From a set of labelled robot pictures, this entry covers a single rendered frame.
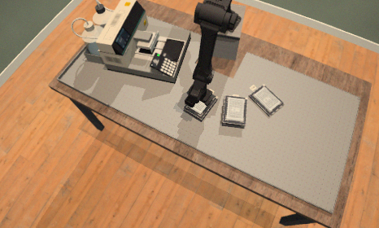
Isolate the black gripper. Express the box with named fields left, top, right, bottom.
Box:
left=187, top=85, right=215, bottom=106

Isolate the white well plate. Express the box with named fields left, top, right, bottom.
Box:
left=226, top=97, right=244, bottom=121
left=191, top=101, right=206, bottom=114
left=254, top=87, right=281, bottom=111

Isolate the white bottle with black cap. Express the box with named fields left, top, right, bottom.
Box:
left=93, top=4, right=113, bottom=28

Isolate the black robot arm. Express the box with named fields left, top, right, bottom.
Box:
left=185, top=0, right=242, bottom=107

